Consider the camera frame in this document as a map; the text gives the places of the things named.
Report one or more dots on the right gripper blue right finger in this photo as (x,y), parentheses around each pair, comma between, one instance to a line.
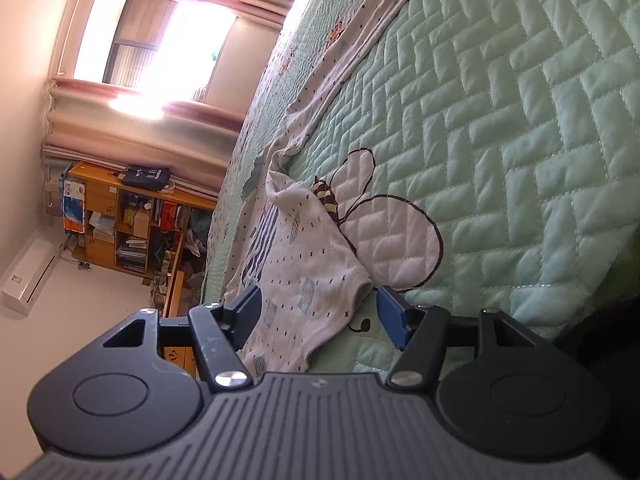
(419,333)

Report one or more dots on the dark hanging tote bag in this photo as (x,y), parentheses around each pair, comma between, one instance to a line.
(150,179)

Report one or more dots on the wooden bookshelf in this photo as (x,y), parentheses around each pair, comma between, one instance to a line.
(126,229)

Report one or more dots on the white wall air conditioner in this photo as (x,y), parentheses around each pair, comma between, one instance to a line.
(22,287)

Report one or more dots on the green quilted bee bedspread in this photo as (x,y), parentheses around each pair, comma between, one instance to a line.
(514,124)

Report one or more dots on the wooden desk with drawers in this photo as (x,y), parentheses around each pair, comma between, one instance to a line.
(167,288)

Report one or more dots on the pink curtain left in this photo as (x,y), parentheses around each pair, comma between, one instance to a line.
(115,127)

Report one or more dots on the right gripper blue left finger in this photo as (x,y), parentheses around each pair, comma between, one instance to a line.
(219,333)

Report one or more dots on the white dotted baby garment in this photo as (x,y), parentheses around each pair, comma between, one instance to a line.
(315,251)

